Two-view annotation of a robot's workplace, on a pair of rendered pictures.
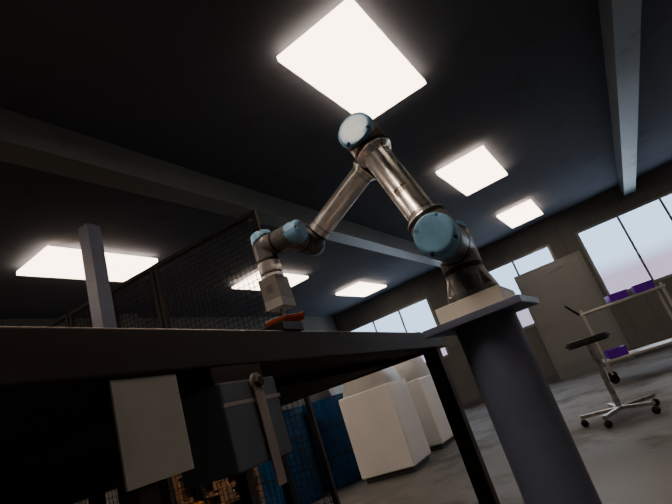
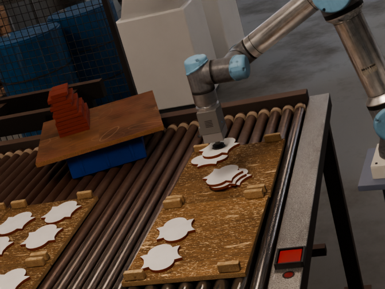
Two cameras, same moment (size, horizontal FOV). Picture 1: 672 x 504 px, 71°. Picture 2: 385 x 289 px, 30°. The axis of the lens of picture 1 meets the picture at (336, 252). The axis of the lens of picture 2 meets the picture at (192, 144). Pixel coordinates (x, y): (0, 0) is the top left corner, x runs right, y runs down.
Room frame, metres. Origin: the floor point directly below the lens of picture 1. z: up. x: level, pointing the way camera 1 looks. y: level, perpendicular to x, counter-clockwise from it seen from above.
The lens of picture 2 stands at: (-0.68, 0.39, 1.92)
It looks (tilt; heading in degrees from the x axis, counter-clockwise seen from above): 21 degrees down; 358
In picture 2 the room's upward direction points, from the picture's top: 16 degrees counter-clockwise
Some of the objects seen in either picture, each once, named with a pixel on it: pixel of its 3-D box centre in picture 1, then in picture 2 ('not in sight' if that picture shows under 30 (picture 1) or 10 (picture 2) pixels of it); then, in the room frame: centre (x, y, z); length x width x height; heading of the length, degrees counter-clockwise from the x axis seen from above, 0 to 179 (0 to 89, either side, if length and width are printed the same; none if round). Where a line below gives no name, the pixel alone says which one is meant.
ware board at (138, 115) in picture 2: not in sight; (99, 125); (2.13, 0.62, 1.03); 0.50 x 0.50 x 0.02; 0
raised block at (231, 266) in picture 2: not in sight; (228, 266); (0.92, 0.32, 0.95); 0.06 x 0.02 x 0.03; 67
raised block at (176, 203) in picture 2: not in sight; (172, 203); (1.38, 0.42, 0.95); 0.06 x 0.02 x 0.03; 67
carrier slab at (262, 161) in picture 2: not in sight; (228, 172); (1.54, 0.21, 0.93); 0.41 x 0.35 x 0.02; 158
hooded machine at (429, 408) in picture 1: (415, 398); (201, 3); (6.30, -0.36, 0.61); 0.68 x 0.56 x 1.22; 151
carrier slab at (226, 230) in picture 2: not in sight; (199, 238); (1.15, 0.37, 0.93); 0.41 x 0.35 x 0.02; 157
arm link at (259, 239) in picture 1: (265, 247); (200, 74); (1.45, 0.22, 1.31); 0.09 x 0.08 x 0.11; 67
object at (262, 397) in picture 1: (236, 430); not in sight; (0.73, 0.23, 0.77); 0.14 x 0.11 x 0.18; 159
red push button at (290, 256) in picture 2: not in sight; (290, 258); (0.92, 0.16, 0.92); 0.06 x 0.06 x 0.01; 69
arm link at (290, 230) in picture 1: (291, 236); (231, 67); (1.43, 0.12, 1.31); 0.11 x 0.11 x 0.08; 67
